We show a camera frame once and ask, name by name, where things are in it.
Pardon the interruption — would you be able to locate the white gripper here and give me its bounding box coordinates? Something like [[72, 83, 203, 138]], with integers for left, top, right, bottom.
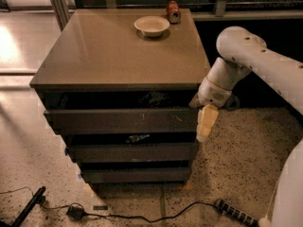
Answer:
[[188, 78, 232, 143]]

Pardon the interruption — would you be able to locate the drawer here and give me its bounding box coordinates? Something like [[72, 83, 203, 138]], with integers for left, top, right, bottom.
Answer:
[[68, 142, 198, 163], [45, 108, 198, 134], [81, 167, 191, 183]]

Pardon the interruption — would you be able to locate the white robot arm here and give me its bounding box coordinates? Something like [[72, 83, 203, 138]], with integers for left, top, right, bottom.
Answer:
[[190, 26, 303, 227]]

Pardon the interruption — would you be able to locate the grey drawer cabinet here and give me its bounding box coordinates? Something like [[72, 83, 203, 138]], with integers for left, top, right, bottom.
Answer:
[[29, 8, 212, 192]]

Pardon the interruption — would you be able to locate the green chip bag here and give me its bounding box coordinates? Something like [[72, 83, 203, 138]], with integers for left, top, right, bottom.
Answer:
[[126, 134, 149, 144]]

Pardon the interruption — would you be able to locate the white bowl on cabinet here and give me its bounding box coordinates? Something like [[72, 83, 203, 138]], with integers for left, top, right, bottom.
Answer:
[[134, 16, 169, 38]]

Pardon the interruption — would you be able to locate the orange soda can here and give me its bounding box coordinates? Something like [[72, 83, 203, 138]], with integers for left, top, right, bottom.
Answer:
[[166, 1, 181, 24]]

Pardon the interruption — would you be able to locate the black power strip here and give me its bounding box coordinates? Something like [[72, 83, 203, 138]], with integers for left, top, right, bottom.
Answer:
[[214, 199, 259, 227]]

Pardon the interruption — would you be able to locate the black power adapter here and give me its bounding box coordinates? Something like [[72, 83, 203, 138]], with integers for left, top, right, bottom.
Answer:
[[66, 204, 84, 220]]

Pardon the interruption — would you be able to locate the black stand leg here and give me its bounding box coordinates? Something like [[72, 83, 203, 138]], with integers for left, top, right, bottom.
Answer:
[[0, 186, 45, 227]]

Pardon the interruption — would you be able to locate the white cable with plug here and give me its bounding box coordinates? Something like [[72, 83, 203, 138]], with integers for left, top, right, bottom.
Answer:
[[258, 180, 280, 227]]

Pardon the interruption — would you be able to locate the black power cable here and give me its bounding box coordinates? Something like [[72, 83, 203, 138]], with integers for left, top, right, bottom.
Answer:
[[39, 201, 220, 223]]

